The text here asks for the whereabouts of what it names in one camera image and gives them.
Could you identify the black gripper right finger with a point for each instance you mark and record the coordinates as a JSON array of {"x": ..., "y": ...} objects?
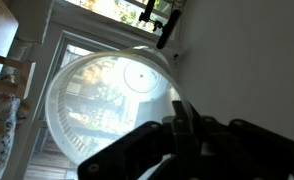
[{"x": 240, "y": 146}]

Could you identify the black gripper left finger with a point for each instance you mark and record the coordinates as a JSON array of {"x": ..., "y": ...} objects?
[{"x": 182, "y": 143}]

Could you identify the clear frosted plastic cup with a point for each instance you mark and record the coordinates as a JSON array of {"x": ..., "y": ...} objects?
[{"x": 87, "y": 100}]

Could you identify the large white framed window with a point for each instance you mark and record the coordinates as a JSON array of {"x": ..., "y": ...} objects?
[{"x": 97, "y": 30}]

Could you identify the white floral cushion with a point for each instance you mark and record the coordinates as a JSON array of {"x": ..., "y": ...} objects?
[{"x": 0, "y": 133}]

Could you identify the black stereo camera bar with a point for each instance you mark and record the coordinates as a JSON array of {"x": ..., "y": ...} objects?
[{"x": 167, "y": 29}]

